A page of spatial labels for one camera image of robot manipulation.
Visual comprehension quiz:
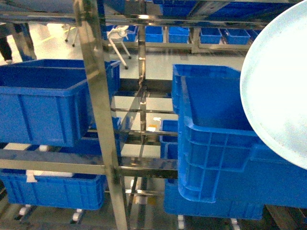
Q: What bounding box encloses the light blue round tray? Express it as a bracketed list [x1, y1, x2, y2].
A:
[240, 1, 307, 168]

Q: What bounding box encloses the blue bin left shelf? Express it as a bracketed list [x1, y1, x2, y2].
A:
[0, 59, 114, 147]

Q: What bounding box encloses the steel shelf rack near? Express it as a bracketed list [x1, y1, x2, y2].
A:
[0, 0, 307, 230]

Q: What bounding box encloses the blue bin behind right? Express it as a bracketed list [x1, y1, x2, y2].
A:
[171, 64, 240, 115]

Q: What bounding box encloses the blue bin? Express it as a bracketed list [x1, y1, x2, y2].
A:
[171, 64, 240, 115]
[178, 77, 307, 208]
[0, 169, 107, 210]
[164, 179, 264, 220]

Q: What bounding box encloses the blue bin front right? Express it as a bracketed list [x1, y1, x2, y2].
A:
[178, 77, 307, 208]

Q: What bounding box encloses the white folding chair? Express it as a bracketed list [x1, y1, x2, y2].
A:
[107, 25, 131, 70]

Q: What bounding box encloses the blue bin lower right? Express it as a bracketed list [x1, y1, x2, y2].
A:
[164, 179, 264, 220]

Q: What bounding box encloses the blue bin lower left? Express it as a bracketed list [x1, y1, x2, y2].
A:
[0, 169, 107, 210]

